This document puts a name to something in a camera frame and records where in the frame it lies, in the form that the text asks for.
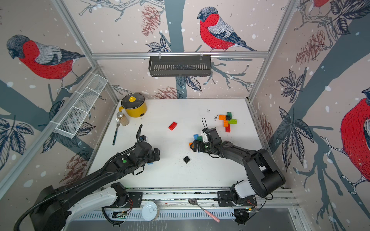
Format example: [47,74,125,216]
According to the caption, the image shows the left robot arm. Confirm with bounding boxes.
[13,131,160,231]

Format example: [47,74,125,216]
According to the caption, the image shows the yellow pot with lid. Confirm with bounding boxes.
[119,92,147,118]

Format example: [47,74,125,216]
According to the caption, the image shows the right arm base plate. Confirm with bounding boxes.
[214,191,257,208]

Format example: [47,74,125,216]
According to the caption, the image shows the red lego brick back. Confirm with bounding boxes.
[168,122,177,131]

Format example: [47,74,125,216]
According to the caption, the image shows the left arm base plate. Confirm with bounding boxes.
[107,192,143,208]

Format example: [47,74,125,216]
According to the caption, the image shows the white round lid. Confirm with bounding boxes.
[142,202,159,221]

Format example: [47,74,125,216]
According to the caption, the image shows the pink handled spoon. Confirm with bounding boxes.
[188,198,220,223]

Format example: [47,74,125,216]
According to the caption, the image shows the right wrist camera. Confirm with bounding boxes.
[201,128,209,143]

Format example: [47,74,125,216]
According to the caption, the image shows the red lego brick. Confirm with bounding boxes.
[225,125,231,133]
[168,122,177,131]

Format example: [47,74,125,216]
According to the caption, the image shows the small glass jar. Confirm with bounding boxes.
[117,112,129,127]

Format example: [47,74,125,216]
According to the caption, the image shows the black wire shelf basket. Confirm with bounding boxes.
[148,55,212,77]

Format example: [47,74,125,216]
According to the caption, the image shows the teal handled spoon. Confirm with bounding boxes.
[112,119,120,145]

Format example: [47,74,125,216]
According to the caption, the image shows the black small lego brick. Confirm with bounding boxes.
[183,157,190,164]

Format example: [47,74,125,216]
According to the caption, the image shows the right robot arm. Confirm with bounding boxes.
[190,128,286,197]

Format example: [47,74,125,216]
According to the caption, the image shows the lime green lego brick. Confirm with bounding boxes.
[228,119,237,124]

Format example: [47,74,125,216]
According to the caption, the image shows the white wire wall basket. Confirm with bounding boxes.
[54,72,108,138]

